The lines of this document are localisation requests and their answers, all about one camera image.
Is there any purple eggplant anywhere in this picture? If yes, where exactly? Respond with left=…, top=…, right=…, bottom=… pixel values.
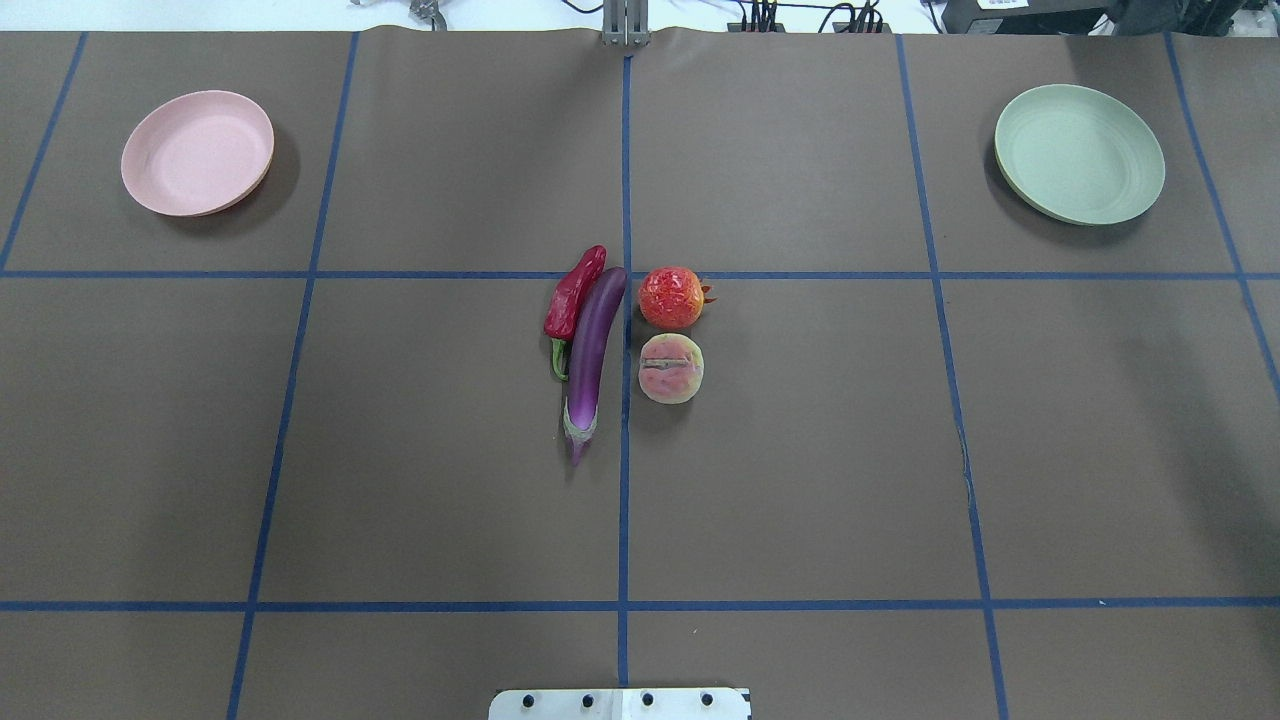
left=561, top=266, right=628, bottom=468

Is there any red-orange pomegranate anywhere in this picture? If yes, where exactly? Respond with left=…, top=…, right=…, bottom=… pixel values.
left=637, top=266, right=716, bottom=331

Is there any yellow-pink peach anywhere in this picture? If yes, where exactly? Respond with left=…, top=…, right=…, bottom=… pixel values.
left=637, top=333, right=705, bottom=405

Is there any red chili pepper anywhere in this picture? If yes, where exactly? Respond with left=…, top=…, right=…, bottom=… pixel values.
left=543, top=245, right=608, bottom=382

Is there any green plate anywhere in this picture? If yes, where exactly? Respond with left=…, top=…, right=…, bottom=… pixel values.
left=993, top=85, right=1167, bottom=225

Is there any pink plate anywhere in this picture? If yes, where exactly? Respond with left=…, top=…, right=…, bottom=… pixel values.
left=119, top=90, right=276, bottom=218

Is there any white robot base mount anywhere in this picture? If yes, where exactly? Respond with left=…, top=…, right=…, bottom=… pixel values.
left=486, top=687, right=753, bottom=719

